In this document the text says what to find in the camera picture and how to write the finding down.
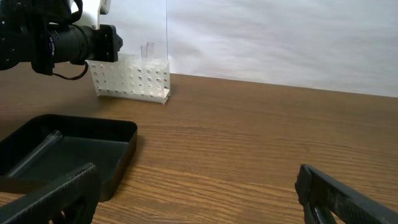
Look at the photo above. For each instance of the white test tube rack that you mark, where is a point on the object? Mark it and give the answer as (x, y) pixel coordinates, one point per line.
(133, 81)

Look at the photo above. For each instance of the clear test tube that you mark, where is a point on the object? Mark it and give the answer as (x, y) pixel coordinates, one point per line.
(144, 53)
(37, 152)
(150, 51)

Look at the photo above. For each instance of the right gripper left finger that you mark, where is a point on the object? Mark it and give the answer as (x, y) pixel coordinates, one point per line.
(56, 199)

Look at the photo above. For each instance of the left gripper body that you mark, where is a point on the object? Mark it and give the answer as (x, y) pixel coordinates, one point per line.
(107, 43)

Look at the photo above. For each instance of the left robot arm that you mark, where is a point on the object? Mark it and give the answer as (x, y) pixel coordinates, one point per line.
(37, 43)

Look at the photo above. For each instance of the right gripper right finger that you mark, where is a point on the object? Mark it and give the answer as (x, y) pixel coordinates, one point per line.
(335, 199)

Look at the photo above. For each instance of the black tray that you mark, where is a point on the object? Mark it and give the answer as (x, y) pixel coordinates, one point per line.
(93, 127)

